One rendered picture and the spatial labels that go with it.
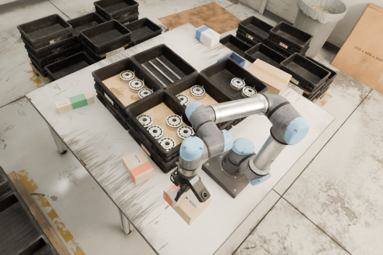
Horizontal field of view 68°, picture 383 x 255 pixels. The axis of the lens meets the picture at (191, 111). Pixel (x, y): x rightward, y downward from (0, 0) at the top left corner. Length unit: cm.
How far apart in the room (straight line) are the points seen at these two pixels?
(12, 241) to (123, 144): 82
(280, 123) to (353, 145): 218
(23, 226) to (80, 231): 46
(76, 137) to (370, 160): 270
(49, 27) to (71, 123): 152
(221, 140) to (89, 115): 122
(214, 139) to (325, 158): 220
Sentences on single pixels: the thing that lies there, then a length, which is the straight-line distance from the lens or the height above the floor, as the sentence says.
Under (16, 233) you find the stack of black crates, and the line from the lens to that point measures 210.
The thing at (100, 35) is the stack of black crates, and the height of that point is 49.
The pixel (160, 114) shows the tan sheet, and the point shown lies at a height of 83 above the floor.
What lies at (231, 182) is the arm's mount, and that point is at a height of 74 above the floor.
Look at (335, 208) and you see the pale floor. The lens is 285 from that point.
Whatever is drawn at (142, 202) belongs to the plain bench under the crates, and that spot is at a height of 70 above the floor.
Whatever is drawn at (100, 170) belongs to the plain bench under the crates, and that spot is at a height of 70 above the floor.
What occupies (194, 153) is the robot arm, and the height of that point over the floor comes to 145.
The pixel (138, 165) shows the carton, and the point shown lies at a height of 77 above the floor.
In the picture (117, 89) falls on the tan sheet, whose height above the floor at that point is 83.
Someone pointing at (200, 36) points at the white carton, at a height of 75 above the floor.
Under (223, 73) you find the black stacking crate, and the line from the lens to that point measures 220.
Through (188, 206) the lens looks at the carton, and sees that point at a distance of 120.
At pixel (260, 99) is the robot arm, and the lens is 124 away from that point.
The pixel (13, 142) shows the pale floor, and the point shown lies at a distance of 297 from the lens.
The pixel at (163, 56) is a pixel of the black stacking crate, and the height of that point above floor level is 83.
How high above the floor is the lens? 221
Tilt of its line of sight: 48 degrees down
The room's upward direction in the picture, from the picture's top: 9 degrees clockwise
